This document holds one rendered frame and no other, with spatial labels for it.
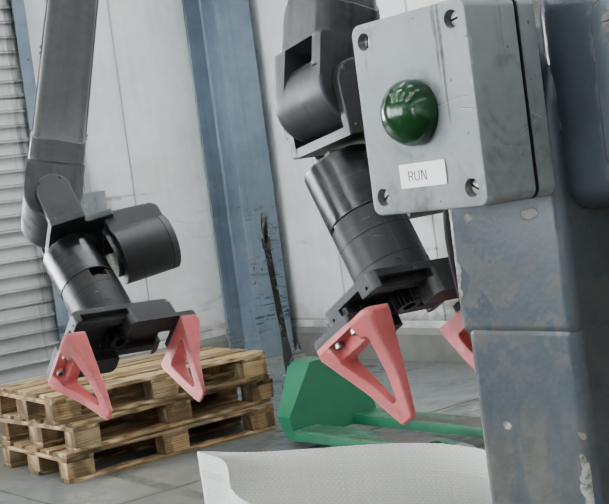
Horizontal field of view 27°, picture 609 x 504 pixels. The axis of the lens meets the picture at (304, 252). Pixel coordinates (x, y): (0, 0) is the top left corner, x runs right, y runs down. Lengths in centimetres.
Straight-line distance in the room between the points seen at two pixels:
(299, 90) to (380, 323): 19
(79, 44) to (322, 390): 502
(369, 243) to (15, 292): 779
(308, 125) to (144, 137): 833
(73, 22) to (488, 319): 86
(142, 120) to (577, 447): 873
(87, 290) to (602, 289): 70
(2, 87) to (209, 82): 167
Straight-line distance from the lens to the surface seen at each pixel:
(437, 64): 56
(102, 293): 120
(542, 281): 59
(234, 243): 951
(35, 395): 625
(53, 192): 125
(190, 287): 938
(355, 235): 89
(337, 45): 92
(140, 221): 127
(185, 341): 119
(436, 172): 56
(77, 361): 114
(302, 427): 618
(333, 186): 91
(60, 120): 131
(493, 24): 56
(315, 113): 92
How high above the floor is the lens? 126
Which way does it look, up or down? 3 degrees down
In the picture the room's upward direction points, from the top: 8 degrees counter-clockwise
